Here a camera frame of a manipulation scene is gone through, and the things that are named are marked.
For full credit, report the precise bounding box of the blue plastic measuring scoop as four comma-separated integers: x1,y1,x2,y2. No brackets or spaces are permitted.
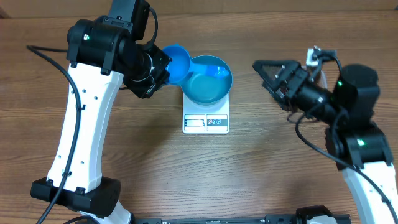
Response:
163,44,191,85

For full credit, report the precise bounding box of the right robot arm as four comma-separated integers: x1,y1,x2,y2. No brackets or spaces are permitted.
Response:
253,56,397,223

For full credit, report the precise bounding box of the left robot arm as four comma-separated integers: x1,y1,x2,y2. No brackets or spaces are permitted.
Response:
30,0,170,223

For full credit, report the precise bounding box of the teal round bowl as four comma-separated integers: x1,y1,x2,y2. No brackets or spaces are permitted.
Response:
181,55,233,105

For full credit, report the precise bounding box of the white digital kitchen scale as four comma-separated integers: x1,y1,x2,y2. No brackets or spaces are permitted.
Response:
182,94,230,134

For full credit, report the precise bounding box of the right black camera cable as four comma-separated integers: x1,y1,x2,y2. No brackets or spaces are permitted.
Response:
285,49,398,224

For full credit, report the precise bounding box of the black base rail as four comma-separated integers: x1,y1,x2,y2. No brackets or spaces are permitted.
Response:
130,205,352,224

